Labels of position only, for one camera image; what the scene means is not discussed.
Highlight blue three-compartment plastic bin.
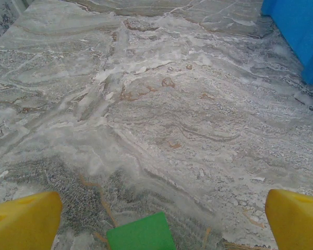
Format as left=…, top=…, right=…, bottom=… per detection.
left=260, top=0, right=313, bottom=96

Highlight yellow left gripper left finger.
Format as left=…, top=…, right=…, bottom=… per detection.
left=0, top=191, right=63, bottom=250

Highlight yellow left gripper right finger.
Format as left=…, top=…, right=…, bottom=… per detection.
left=265, top=189, right=313, bottom=250

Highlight small green lego brick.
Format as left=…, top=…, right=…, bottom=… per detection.
left=106, top=211, right=177, bottom=250

